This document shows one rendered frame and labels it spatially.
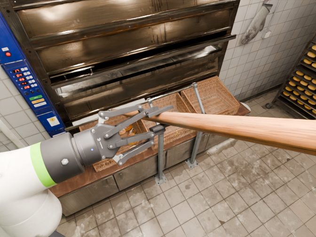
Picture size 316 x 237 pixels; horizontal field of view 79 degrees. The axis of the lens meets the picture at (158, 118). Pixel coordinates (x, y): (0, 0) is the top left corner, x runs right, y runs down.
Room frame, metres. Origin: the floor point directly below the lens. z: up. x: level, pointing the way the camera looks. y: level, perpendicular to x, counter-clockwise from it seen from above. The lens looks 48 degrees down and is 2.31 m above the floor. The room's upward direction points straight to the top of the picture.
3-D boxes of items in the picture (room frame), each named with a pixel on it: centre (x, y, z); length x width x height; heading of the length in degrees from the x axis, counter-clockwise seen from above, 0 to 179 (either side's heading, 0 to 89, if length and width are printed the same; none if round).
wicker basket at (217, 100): (1.71, -0.62, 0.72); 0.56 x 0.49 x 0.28; 117
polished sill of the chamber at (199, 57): (1.68, 0.07, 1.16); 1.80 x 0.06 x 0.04; 117
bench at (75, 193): (1.36, 0.03, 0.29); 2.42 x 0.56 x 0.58; 117
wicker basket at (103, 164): (1.18, 0.46, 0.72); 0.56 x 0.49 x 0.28; 118
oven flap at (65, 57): (1.66, 0.06, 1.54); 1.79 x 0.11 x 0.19; 117
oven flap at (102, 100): (1.66, 0.06, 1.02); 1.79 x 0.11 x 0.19; 117
